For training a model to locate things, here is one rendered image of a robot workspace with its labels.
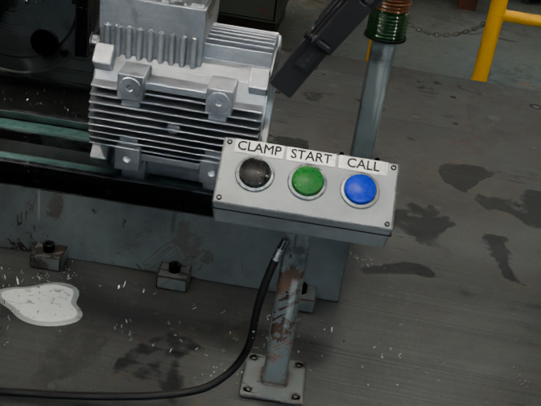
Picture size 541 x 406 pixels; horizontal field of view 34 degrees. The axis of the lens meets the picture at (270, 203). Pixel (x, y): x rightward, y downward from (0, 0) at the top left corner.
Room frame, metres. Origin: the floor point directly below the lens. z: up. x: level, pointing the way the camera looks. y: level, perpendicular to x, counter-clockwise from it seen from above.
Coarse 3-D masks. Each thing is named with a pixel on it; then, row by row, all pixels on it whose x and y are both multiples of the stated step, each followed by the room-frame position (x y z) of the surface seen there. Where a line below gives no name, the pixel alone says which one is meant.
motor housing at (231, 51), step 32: (224, 32) 0.98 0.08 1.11; (256, 32) 1.00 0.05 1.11; (160, 64) 0.94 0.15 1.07; (224, 64) 0.95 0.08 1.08; (256, 64) 0.95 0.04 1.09; (96, 96) 0.92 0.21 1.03; (160, 96) 0.90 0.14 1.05; (192, 96) 0.90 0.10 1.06; (256, 96) 0.92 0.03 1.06; (96, 128) 0.91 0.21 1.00; (128, 128) 0.90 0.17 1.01; (160, 128) 0.90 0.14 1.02; (192, 128) 0.91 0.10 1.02; (224, 128) 0.90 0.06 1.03; (256, 128) 0.89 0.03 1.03; (160, 160) 0.90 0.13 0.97; (192, 160) 0.91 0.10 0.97
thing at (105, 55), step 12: (96, 48) 0.93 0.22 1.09; (108, 48) 0.93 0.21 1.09; (96, 60) 0.92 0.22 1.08; (108, 60) 0.92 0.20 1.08; (252, 72) 0.92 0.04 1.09; (264, 72) 0.92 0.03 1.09; (252, 84) 0.91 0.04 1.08; (264, 84) 0.91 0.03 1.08; (96, 144) 0.93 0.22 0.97; (96, 156) 0.92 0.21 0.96; (108, 156) 0.92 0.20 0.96
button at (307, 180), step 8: (304, 168) 0.73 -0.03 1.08; (312, 168) 0.73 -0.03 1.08; (296, 176) 0.73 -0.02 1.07; (304, 176) 0.73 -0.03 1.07; (312, 176) 0.73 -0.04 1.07; (320, 176) 0.73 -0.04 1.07; (296, 184) 0.72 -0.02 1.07; (304, 184) 0.72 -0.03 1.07; (312, 184) 0.72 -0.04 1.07; (320, 184) 0.72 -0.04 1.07; (296, 192) 0.72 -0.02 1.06; (304, 192) 0.71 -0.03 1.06; (312, 192) 0.72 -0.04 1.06
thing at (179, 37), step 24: (120, 0) 0.94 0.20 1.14; (144, 0) 0.94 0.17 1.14; (168, 0) 1.04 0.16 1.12; (192, 0) 1.04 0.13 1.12; (216, 0) 1.01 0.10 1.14; (120, 24) 0.94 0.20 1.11; (144, 24) 0.94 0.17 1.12; (168, 24) 0.94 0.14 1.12; (192, 24) 0.94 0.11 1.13; (120, 48) 0.94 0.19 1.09; (144, 48) 0.94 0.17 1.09; (168, 48) 0.94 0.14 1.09; (192, 48) 0.94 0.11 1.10
